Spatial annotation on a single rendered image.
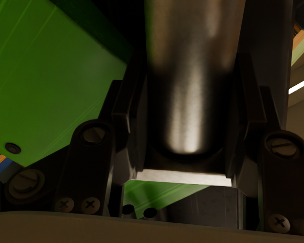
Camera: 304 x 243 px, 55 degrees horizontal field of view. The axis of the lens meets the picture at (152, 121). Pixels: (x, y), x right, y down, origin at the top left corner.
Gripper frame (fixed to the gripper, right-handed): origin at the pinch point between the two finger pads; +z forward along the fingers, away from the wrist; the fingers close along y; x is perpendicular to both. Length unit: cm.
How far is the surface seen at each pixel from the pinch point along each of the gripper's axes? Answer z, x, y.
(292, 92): 477, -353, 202
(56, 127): 2.8, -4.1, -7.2
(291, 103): 584, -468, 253
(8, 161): 282, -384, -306
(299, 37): 256, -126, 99
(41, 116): 2.8, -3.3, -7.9
